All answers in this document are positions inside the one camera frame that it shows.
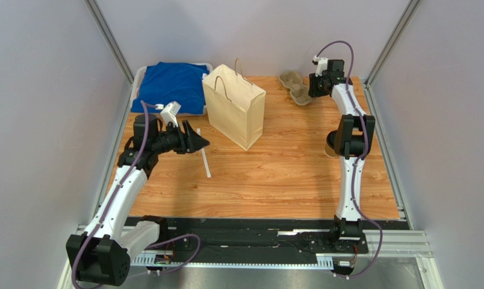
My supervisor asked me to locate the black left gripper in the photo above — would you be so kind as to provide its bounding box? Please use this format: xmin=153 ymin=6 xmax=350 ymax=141
xmin=151 ymin=120 xmax=209 ymax=155

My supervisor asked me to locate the pulp cardboard cup carrier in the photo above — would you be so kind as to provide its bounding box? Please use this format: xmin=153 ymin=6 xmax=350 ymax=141
xmin=278 ymin=70 xmax=313 ymax=106

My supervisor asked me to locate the paper coffee cup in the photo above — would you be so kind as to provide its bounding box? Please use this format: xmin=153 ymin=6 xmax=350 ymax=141
xmin=324 ymin=131 xmax=337 ymax=158

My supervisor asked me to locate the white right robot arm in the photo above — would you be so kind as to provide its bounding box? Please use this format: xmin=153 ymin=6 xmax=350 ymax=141
xmin=308 ymin=56 xmax=376 ymax=242

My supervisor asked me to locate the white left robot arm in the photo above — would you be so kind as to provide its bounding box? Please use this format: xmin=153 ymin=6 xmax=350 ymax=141
xmin=66 ymin=114 xmax=210 ymax=288

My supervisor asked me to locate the kraft paper takeout bag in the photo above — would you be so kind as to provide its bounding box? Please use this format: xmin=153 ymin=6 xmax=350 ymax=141
xmin=202 ymin=64 xmax=266 ymax=151

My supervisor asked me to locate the white wrapped straw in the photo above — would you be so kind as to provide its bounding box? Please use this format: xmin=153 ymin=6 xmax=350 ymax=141
xmin=200 ymin=148 xmax=212 ymax=178

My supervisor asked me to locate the blue folded cloth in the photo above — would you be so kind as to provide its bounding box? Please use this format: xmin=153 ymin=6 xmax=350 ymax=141
xmin=130 ymin=61 xmax=209 ymax=116

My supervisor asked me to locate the white plastic basket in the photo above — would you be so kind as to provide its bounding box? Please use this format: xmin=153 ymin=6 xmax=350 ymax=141
xmin=130 ymin=62 xmax=214 ymax=119

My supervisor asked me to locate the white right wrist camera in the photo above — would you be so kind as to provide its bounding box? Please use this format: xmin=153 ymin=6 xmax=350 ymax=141
xmin=312 ymin=56 xmax=329 ymax=76

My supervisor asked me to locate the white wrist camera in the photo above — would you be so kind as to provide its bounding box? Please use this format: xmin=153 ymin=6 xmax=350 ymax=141
xmin=155 ymin=101 xmax=181 ymax=128
xmin=312 ymin=56 xmax=329 ymax=76

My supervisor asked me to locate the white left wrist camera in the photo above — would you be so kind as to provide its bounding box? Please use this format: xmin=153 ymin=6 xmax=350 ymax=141
xmin=155 ymin=101 xmax=181 ymax=128

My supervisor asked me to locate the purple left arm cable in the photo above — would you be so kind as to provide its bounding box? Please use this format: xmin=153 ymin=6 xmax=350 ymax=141
xmin=71 ymin=100 xmax=164 ymax=289

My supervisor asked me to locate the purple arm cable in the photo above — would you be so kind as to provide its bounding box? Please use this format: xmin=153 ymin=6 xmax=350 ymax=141
xmin=71 ymin=100 xmax=164 ymax=289
xmin=314 ymin=40 xmax=384 ymax=279

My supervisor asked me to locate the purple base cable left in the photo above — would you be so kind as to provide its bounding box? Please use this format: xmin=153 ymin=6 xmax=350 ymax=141
xmin=147 ymin=233 xmax=202 ymax=275

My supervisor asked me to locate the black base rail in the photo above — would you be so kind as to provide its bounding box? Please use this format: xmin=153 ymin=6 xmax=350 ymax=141
xmin=133 ymin=217 xmax=379 ymax=272

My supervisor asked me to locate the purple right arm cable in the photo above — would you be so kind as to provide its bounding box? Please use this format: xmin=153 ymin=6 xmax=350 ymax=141
xmin=314 ymin=40 xmax=384 ymax=279

